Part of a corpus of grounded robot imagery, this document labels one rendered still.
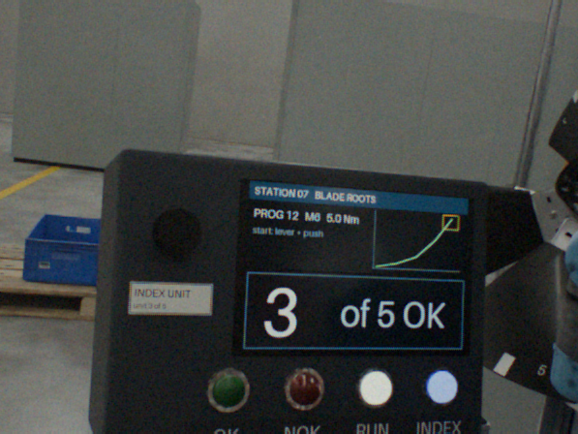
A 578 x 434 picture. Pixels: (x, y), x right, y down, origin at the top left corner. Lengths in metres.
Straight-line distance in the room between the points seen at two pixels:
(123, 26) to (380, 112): 3.04
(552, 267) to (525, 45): 5.75
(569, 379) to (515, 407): 1.85
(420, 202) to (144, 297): 0.20
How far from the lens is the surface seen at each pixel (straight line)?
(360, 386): 0.49
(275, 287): 0.46
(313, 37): 6.47
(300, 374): 0.47
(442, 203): 0.51
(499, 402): 2.73
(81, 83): 8.19
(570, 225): 1.24
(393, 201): 0.49
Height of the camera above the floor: 1.31
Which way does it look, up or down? 11 degrees down
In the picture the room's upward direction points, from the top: 8 degrees clockwise
